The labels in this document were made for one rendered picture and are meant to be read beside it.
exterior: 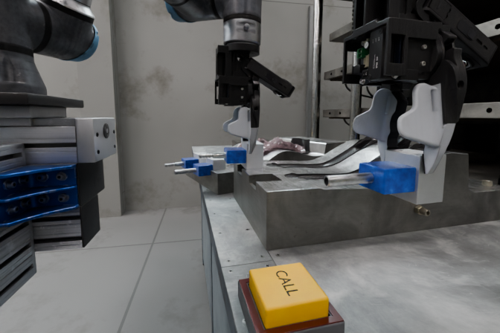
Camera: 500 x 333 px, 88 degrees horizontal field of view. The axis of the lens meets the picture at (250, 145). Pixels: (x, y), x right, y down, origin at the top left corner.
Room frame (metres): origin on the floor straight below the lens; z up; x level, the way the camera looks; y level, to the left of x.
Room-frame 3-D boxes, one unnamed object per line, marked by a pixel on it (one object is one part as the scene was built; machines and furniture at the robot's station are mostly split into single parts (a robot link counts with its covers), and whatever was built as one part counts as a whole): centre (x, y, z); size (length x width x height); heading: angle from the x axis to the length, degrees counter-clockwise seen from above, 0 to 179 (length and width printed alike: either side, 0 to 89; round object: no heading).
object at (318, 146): (0.88, -0.07, 0.85); 0.50 x 0.26 x 0.11; 121
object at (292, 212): (0.55, -0.23, 0.87); 0.50 x 0.26 x 0.14; 104
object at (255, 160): (0.54, 0.04, 0.92); 0.13 x 0.05 x 0.05; 104
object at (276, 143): (0.87, -0.07, 0.90); 0.26 x 0.18 x 0.08; 121
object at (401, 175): (0.29, -0.15, 0.93); 0.13 x 0.05 x 0.05; 104
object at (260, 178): (0.45, -0.03, 0.87); 0.05 x 0.05 x 0.04; 14
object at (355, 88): (1.42, -0.57, 1.10); 0.05 x 0.05 x 1.30
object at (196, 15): (0.55, 0.12, 1.23); 0.11 x 0.11 x 0.08; 74
